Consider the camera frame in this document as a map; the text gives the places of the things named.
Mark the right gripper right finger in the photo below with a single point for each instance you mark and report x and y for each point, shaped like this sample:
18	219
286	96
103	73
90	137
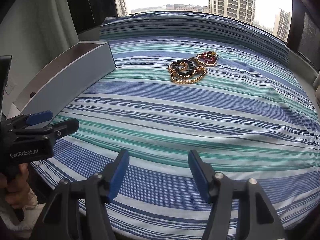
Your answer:
257	218

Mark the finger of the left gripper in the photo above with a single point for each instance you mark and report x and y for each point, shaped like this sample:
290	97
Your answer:
39	118
61	129

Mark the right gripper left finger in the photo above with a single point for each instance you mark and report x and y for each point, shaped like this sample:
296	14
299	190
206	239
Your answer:
76	210

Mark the red bead bracelet amber bead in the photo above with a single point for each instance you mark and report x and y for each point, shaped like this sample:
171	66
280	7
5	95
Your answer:
209	53

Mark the gold bangle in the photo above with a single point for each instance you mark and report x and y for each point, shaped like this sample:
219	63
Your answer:
206	60

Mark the left hand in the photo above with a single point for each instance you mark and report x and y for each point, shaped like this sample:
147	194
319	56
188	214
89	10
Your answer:
18	189

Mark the white fleece left sleeve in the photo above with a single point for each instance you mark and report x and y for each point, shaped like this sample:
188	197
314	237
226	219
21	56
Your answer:
20	219

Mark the white cardboard box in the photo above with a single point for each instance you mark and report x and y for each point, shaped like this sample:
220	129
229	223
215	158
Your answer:
65	78

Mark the white curtain left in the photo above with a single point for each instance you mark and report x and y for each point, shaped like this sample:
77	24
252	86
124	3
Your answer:
53	21

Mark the striped blue green bedsheet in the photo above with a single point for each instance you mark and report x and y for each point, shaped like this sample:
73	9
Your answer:
248	116

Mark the white wall socket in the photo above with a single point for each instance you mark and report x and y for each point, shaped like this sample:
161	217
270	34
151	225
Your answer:
9	86

